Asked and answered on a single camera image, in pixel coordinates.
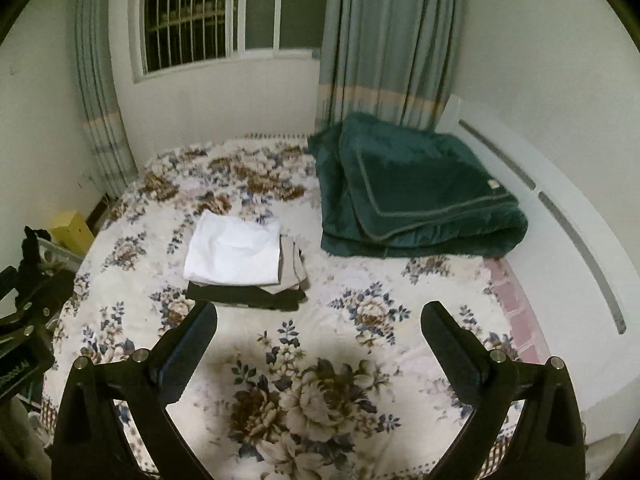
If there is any floral bed sheet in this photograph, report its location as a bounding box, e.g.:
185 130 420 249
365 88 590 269
42 136 549 479

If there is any window with metal bars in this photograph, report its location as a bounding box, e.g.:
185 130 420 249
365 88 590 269
140 0 326 74

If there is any grey-blue right curtain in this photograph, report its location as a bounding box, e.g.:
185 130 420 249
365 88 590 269
316 0 463 130

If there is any beige folded garment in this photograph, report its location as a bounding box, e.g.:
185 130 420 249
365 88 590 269
260 236 307 295

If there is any white bed headboard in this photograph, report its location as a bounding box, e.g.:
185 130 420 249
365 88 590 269
437 93 640 461

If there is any grey-blue curtain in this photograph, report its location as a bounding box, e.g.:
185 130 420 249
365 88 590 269
316 0 463 130
74 0 138 200

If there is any yellow box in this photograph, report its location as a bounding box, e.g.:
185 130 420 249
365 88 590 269
50 210 94 256

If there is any grey-blue left curtain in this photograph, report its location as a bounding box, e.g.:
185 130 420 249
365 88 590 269
74 0 138 200

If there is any black folded garment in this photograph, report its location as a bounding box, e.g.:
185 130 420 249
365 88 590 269
186 282 306 311

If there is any white cloth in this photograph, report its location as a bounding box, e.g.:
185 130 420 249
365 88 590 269
183 210 281 286

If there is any dark green folded blanket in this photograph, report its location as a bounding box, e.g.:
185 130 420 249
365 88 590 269
308 113 528 258

